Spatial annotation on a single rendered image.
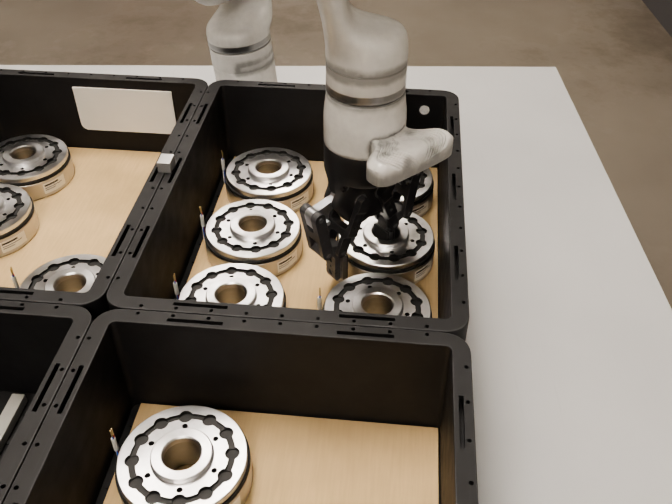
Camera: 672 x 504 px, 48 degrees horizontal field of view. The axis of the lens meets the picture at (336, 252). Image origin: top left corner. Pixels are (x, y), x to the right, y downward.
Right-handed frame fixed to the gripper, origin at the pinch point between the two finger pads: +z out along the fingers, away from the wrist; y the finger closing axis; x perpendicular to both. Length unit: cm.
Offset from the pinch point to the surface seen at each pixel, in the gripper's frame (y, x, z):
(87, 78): 10.2, -39.7, -7.8
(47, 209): 21.3, -31.5, 2.2
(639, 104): -203, -75, 85
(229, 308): 18.7, 5.2, -7.8
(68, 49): -59, -252, 85
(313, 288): 5.5, -1.0, 2.2
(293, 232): 3.9, -6.5, -1.0
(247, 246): 9.0, -7.6, -1.0
